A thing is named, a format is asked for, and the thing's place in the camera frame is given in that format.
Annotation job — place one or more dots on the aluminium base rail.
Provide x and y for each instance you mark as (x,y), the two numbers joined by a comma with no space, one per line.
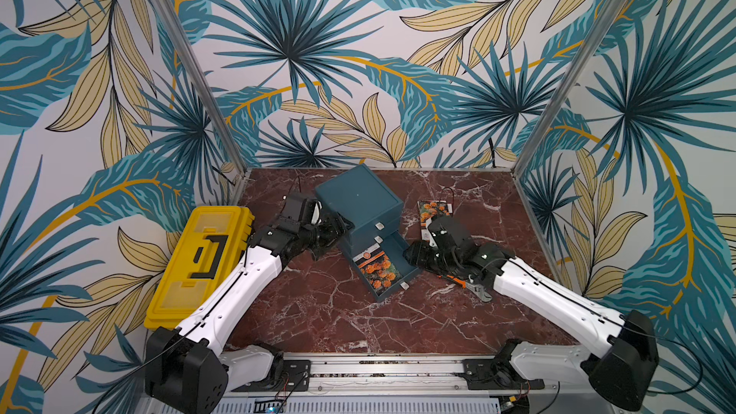
(357,383)

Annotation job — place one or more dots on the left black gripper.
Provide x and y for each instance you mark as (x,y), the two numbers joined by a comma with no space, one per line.
(335,230)

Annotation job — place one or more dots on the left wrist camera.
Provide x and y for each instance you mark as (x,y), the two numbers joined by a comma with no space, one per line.
(300,211)

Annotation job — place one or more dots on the teal bottom drawer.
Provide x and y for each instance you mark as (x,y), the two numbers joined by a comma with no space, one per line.
(394,246)

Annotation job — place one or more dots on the yellow plastic toolbox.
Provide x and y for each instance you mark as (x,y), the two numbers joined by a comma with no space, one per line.
(210,247)

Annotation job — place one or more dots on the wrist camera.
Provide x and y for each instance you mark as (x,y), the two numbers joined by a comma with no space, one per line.
(300,211)
(446,233)

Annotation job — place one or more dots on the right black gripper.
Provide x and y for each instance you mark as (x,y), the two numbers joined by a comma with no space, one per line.
(423,253)

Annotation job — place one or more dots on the orange adjustable wrench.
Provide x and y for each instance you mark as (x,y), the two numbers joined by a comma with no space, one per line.
(475,289)

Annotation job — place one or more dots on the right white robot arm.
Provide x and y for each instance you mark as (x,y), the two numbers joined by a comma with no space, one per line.
(622,348)

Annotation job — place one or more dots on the teal drawer cabinet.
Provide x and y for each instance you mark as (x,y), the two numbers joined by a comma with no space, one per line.
(367,203)

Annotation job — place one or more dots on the orange flower seed bag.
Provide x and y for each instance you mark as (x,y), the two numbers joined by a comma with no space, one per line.
(429,209)
(377,269)

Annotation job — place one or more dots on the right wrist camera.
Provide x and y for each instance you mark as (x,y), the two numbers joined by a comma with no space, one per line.
(446,233)

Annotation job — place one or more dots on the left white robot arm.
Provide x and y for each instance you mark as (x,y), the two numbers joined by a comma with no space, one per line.
(187,368)

